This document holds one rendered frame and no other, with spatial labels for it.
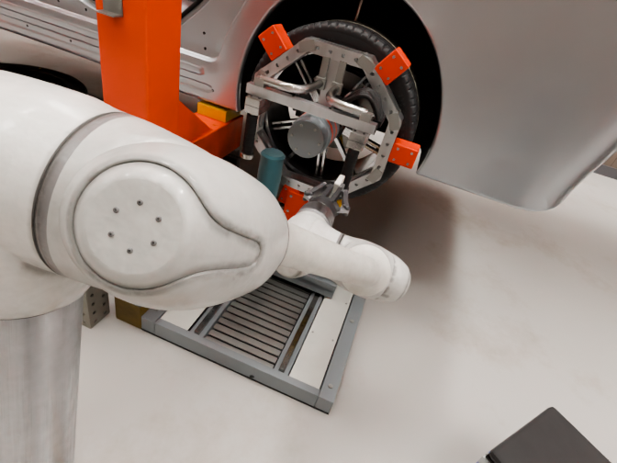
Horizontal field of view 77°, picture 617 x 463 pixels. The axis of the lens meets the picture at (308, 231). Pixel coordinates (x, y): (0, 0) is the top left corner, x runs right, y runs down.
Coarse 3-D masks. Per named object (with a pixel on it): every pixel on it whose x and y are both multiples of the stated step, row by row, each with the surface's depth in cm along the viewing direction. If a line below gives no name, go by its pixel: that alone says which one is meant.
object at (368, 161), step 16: (304, 64) 139; (288, 80) 160; (304, 80) 142; (272, 112) 155; (288, 112) 172; (272, 128) 156; (288, 128) 153; (288, 144) 166; (336, 144) 150; (368, 144) 148; (288, 160) 160; (304, 160) 167; (320, 160) 174; (368, 160) 160; (320, 176) 159; (336, 176) 159
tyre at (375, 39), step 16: (288, 32) 136; (304, 32) 132; (320, 32) 130; (336, 32) 129; (352, 32) 127; (368, 32) 128; (352, 48) 130; (368, 48) 128; (384, 48) 127; (400, 48) 143; (400, 80) 130; (416, 80) 145; (400, 96) 132; (416, 96) 137; (416, 112) 137; (400, 128) 137; (416, 128) 146; (384, 176) 148; (352, 192) 156; (368, 192) 155
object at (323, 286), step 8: (288, 280) 182; (296, 280) 181; (304, 280) 179; (312, 280) 177; (320, 280) 176; (328, 280) 181; (312, 288) 180; (320, 288) 178; (328, 288) 177; (328, 296) 179
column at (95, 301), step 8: (88, 288) 139; (96, 288) 144; (88, 296) 141; (96, 296) 145; (104, 296) 150; (88, 304) 142; (96, 304) 147; (104, 304) 152; (88, 312) 144; (96, 312) 149; (88, 320) 147; (96, 320) 151
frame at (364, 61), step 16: (304, 48) 126; (320, 48) 125; (336, 48) 123; (272, 64) 133; (288, 64) 131; (352, 64) 124; (368, 64) 123; (368, 80) 125; (384, 96) 126; (384, 112) 129; (400, 112) 131; (256, 128) 146; (256, 144) 150; (272, 144) 154; (384, 144) 134; (384, 160) 137; (288, 176) 153; (304, 176) 156; (352, 176) 150; (368, 176) 141
